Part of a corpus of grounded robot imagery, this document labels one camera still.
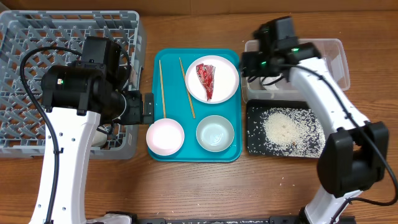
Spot white napkin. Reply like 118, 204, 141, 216
263, 84, 279, 91

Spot red snack wrapper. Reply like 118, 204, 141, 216
196, 63, 215, 101

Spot wooden chopstick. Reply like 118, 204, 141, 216
159, 60, 167, 118
178, 57, 196, 119

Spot white rice grains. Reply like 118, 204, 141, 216
248, 107, 326, 158

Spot grey-green bowl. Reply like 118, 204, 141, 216
196, 115, 234, 152

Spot white cup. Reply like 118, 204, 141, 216
91, 131, 108, 147

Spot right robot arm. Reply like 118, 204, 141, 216
240, 16, 397, 223

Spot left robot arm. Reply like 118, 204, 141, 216
31, 37, 154, 223

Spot black waste tray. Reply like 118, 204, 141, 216
246, 99, 335, 159

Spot clear plastic waste bin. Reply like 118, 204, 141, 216
241, 39, 350, 102

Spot white round plate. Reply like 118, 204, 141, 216
185, 55, 239, 104

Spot pink saucer plate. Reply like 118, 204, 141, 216
146, 118, 185, 156

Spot teal serving tray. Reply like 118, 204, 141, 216
149, 49, 243, 162

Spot grey plastic dish rack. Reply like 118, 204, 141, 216
1, 11, 147, 158

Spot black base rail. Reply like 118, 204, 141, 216
87, 211, 302, 224

